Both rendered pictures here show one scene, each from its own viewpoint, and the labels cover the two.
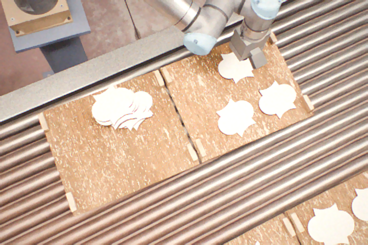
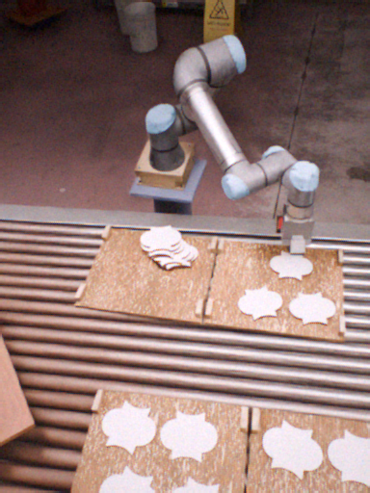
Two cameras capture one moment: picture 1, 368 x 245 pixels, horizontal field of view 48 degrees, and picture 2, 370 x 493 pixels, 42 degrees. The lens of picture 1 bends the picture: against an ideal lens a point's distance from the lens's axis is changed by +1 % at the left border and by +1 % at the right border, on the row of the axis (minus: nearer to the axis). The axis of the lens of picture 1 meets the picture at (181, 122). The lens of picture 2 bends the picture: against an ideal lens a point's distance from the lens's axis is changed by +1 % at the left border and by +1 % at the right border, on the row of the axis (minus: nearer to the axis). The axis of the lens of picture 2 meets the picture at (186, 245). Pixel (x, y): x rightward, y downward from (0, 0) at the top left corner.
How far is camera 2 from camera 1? 0.75 m
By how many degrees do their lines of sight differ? 34
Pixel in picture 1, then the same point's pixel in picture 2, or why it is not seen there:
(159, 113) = (196, 269)
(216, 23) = (252, 174)
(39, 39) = (151, 192)
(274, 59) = (332, 277)
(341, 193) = (328, 427)
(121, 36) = not seen: hidden behind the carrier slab
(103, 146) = (134, 270)
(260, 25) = (295, 196)
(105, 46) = not seen: hidden behind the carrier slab
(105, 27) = not seen: hidden behind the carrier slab
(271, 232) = (224, 416)
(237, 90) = (277, 284)
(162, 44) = (238, 226)
